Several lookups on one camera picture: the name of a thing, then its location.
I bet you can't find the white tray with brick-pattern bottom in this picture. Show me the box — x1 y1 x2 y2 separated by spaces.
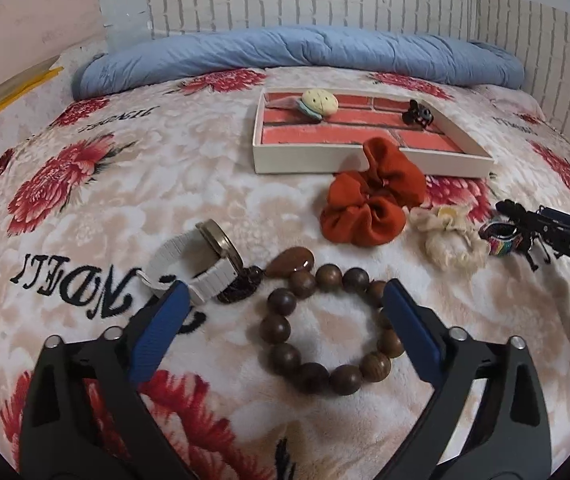
251 86 494 180

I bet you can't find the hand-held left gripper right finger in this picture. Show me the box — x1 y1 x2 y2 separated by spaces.
381 278 552 480

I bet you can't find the orange scrunchie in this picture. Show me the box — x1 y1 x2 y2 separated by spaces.
320 137 426 247

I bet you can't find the blue quilt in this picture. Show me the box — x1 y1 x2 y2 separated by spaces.
71 26 524 101

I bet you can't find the yellow strip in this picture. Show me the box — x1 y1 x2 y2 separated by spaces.
0 57 64 136

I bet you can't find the wooden bead bracelet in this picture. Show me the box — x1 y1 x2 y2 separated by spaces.
259 263 406 396

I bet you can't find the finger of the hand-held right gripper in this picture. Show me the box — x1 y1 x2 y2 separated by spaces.
496 200 546 233

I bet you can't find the black claw hair clip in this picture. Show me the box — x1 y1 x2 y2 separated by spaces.
402 100 434 127

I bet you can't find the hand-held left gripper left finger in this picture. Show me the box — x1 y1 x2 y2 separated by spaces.
20 280 192 480

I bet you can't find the colourful woven bracelet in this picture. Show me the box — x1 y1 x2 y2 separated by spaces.
479 215 530 258

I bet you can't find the cream scrunchie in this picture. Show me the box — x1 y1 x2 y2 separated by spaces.
409 205 490 272

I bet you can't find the burger-shaped hair clip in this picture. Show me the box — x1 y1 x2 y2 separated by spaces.
266 88 340 121

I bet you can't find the black glitter hair clip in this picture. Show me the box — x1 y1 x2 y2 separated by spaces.
216 246 316 306

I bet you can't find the clear plastic container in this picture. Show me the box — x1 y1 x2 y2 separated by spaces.
96 0 153 56

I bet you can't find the white strap wristwatch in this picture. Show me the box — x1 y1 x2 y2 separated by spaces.
145 219 246 306

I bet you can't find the floral plush blanket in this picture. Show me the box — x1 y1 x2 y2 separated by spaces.
0 52 570 480

